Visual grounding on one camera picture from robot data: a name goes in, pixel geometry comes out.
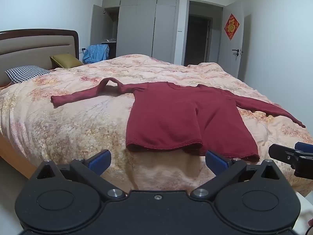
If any white room door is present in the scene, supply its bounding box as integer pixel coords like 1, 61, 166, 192
218, 0, 245, 79

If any dark red long-sleeved sweater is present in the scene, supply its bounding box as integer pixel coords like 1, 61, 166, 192
50, 77, 306, 163

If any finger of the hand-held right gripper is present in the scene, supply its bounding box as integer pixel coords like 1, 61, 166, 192
268, 144, 298, 164
294, 142, 313, 154

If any blue garment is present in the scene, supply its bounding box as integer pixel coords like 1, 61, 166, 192
82, 44, 110, 65

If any grey door frame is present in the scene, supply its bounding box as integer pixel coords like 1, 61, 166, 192
182, 0, 224, 67

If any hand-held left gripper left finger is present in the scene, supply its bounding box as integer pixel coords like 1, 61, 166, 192
29, 149, 126, 201

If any olive green pillow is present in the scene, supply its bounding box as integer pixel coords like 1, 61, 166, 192
50, 53, 84, 69

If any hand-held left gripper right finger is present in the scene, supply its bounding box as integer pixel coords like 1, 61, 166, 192
190, 150, 286, 200

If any grey built-in wardrobe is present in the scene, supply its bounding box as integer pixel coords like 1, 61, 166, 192
90, 0, 178, 65

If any floral peach quilt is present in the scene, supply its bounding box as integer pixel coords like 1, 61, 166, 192
0, 53, 313, 197

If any black and white houndstooth pillow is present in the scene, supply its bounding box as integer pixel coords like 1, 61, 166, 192
5, 65, 51, 85

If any padded beige headboard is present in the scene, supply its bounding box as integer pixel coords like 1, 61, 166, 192
0, 29, 80, 89

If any red diamond door decoration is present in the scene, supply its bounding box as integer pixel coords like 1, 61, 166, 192
224, 13, 240, 41

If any orange wooden bed frame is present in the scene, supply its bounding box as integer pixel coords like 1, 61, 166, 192
0, 134, 38, 180

